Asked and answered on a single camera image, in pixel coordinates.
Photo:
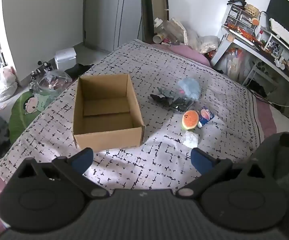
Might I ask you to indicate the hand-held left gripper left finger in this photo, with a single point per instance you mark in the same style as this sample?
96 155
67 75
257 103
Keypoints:
83 158

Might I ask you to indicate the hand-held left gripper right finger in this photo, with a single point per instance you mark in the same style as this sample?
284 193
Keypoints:
200 161

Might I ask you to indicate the brown cardboard box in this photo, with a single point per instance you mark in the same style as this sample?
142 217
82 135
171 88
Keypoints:
109 137

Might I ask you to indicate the watermelon slice toy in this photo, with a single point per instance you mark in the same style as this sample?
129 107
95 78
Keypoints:
190 120

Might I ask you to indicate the blue printed packet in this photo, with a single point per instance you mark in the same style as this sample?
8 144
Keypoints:
205 116

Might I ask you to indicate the light blue plastic bag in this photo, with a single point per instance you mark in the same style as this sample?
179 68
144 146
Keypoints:
189 90

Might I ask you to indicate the purple bed sheet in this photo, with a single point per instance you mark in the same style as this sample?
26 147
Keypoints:
265 120

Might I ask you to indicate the green cartoon pillow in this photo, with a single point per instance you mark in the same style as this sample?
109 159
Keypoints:
27 110

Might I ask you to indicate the clear plastic bag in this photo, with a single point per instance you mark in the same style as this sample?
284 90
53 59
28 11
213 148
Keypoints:
52 81

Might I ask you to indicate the black cloth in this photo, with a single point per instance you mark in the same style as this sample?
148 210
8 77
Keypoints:
79 70

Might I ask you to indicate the white desk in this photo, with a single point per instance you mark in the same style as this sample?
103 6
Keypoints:
259 53

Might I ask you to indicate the white desk shelf riser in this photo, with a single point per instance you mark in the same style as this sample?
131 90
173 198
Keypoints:
284 47

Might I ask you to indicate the clear storage bin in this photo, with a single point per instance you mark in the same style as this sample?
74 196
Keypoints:
234 62

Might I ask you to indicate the black tripod gadget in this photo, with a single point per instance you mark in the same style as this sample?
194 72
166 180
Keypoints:
40 68

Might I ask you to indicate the white plastic bag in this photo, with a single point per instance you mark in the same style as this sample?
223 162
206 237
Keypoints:
5 82

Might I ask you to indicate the white keyboard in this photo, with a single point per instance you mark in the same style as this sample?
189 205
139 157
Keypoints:
283 32

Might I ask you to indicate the purple pillow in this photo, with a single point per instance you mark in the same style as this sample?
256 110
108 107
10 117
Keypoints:
184 51

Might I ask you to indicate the white bottle with red cap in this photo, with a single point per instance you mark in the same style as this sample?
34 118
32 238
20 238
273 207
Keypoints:
261 33

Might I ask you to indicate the white plastic bags heap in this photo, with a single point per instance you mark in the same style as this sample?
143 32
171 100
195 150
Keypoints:
204 42

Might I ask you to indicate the orange round ornament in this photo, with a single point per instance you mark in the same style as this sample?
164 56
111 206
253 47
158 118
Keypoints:
255 21

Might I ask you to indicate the paper cup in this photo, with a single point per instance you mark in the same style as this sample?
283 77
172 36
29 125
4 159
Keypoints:
157 38

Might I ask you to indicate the clear plastic packaging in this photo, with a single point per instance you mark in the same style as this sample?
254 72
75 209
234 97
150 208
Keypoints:
177 30

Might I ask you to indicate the white drawer organizer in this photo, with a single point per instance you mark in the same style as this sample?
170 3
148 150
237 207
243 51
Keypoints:
237 17

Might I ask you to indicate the wicker basket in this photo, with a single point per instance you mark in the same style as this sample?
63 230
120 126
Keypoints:
252 10

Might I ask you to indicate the clear plastic jar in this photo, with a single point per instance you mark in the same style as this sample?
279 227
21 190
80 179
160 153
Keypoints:
159 26

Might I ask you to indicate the grey wardrobe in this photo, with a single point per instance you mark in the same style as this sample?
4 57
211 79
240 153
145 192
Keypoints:
109 12

